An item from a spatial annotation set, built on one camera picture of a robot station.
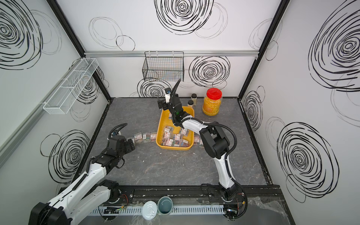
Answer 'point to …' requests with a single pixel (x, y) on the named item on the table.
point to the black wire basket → (163, 66)
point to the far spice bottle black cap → (194, 95)
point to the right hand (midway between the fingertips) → (165, 95)
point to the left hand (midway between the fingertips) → (127, 143)
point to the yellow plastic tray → (171, 137)
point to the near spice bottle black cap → (190, 102)
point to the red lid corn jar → (211, 104)
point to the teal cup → (165, 205)
